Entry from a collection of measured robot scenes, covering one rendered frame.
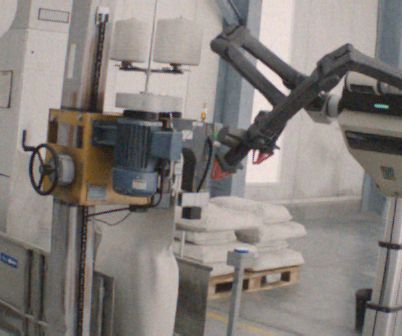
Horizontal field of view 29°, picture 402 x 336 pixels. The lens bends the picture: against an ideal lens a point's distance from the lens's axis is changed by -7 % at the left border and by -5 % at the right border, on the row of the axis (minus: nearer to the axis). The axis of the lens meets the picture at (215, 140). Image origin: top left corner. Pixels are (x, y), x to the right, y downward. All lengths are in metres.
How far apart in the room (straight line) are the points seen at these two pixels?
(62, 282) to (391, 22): 9.26
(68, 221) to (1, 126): 4.10
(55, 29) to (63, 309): 4.22
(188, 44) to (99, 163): 0.50
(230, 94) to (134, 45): 6.08
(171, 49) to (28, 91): 4.02
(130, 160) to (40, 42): 4.14
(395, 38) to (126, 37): 8.83
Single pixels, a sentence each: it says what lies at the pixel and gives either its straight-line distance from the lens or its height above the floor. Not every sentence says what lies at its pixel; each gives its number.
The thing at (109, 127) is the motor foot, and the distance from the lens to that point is 2.76.
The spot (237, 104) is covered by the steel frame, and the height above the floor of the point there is 1.37.
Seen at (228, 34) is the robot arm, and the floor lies 1.64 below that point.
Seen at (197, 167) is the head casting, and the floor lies 1.16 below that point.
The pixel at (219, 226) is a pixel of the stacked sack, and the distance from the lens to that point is 5.77.
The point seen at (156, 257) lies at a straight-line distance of 3.10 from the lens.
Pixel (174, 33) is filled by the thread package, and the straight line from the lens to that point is 2.77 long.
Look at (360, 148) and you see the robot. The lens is 3.03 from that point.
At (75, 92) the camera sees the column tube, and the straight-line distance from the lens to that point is 2.82.
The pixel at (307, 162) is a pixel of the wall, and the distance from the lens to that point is 10.44.
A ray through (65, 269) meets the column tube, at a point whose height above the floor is 0.78.
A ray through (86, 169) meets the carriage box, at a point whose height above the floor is 1.15.
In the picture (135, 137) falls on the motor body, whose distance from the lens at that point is 2.67.
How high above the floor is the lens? 1.43
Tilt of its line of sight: 3 degrees down
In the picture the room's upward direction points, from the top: 6 degrees clockwise
